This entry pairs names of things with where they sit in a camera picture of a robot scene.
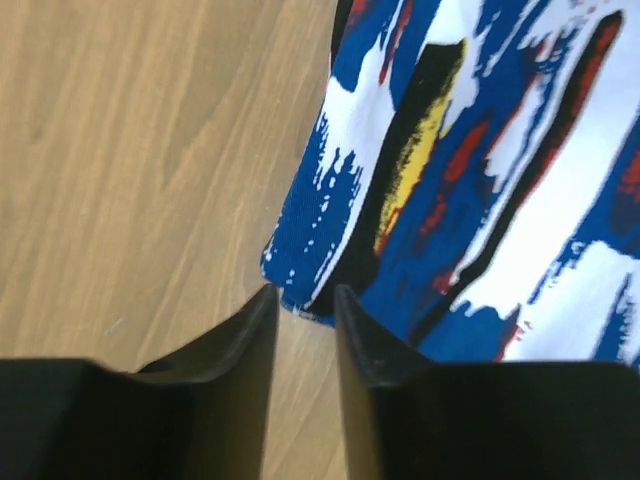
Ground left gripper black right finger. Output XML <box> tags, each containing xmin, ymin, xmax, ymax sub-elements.
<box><xmin>334</xmin><ymin>285</ymin><xmax>639</xmax><ymax>479</ymax></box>

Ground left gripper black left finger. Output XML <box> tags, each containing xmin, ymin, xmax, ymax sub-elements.
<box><xmin>1</xmin><ymin>285</ymin><xmax>278</xmax><ymax>479</ymax></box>

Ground blue white red patterned pants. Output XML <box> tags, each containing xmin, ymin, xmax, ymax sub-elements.
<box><xmin>260</xmin><ymin>1</ymin><xmax>639</xmax><ymax>366</ymax></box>

